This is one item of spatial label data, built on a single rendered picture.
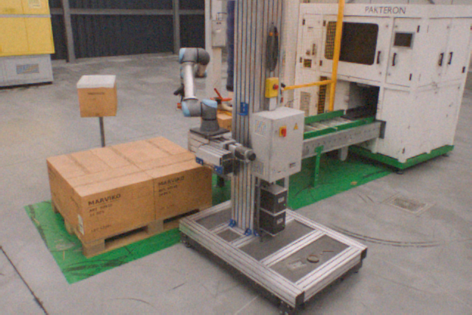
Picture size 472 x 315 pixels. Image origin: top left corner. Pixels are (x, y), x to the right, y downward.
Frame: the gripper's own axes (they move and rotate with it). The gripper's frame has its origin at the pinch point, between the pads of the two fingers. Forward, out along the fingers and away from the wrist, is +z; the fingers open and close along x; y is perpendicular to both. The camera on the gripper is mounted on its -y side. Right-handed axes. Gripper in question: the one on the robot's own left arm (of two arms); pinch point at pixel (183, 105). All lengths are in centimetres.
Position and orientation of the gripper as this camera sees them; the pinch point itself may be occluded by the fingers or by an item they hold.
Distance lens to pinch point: 379.1
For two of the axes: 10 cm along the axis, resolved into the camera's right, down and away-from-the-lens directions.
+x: -5.9, -2.7, 7.6
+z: -0.2, 9.5, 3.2
